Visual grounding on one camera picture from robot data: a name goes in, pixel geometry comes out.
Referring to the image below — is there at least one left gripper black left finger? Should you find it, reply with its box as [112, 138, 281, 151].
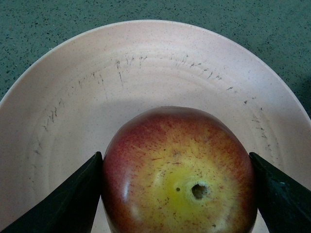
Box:
[3, 152, 103, 233]

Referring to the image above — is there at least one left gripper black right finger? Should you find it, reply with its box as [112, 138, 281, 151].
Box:
[249, 152, 311, 233]

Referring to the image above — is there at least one red yellow apple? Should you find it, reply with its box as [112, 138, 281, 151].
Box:
[102, 107, 257, 233]

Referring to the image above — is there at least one pink plate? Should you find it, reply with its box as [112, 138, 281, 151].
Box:
[0, 20, 311, 228]

